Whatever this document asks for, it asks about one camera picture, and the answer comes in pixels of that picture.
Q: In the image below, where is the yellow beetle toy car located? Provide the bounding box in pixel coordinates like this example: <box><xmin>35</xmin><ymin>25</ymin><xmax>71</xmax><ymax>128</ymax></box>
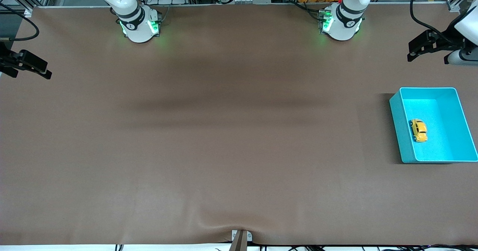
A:
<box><xmin>409</xmin><ymin>119</ymin><xmax>428</xmax><ymax>143</ymax></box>

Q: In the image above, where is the teal plastic bin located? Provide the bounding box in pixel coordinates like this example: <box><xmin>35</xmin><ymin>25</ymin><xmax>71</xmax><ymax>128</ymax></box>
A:
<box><xmin>389</xmin><ymin>87</ymin><xmax>478</xmax><ymax>164</ymax></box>

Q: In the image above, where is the brown table mat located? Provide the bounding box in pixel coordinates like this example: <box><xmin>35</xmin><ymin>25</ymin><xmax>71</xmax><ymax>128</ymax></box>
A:
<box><xmin>0</xmin><ymin>3</ymin><xmax>478</xmax><ymax>246</ymax></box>

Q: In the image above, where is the metal table clamp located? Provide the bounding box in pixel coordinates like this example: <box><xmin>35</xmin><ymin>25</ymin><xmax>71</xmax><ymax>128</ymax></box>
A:
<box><xmin>232</xmin><ymin>230</ymin><xmax>253</xmax><ymax>251</ymax></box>

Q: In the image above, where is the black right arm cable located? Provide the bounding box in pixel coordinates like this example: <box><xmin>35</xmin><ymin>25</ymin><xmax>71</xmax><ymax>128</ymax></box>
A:
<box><xmin>0</xmin><ymin>3</ymin><xmax>40</xmax><ymax>41</ymax></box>

